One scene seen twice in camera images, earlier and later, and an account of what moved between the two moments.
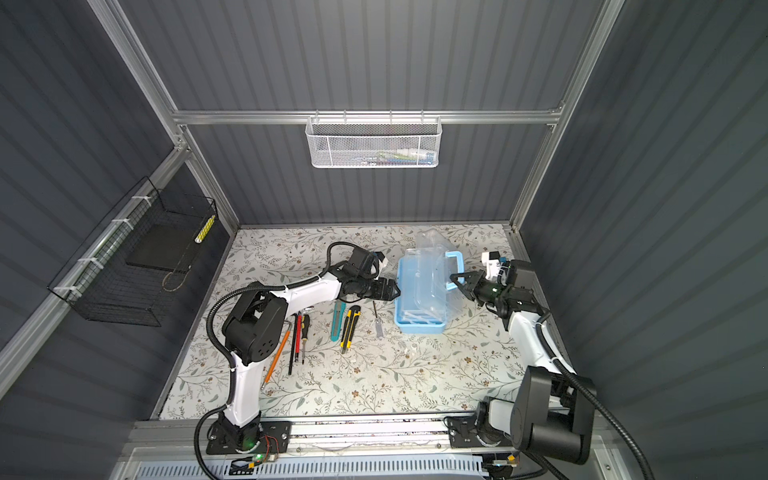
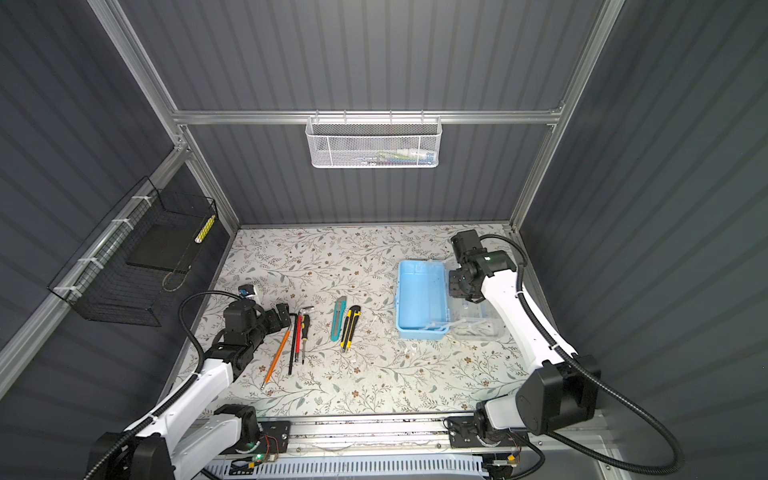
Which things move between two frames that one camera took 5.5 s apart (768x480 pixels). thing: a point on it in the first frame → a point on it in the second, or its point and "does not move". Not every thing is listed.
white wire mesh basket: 368,143 does not move
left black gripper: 387,295 → 273,324
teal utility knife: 337,320 does not move
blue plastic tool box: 423,281 does not move
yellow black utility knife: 350,327 does not move
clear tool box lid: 433,295 → 470,320
